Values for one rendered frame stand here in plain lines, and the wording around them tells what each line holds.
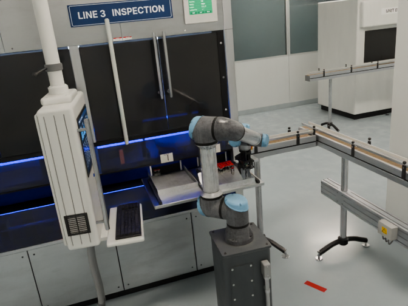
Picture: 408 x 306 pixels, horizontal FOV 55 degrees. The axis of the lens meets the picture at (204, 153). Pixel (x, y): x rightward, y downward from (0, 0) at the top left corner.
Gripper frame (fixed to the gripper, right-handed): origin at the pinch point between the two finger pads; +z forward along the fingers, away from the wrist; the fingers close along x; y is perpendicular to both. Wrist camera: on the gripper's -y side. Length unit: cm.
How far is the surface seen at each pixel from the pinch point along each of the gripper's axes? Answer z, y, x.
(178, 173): 4, -38, -34
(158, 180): 4, -34, -49
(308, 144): 4, -47, 74
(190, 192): 3.7, -5.2, -34.7
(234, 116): -30.8, -36.3, 9.7
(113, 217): 11, -9, -83
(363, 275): 91, 10, 84
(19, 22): -103, -37, -113
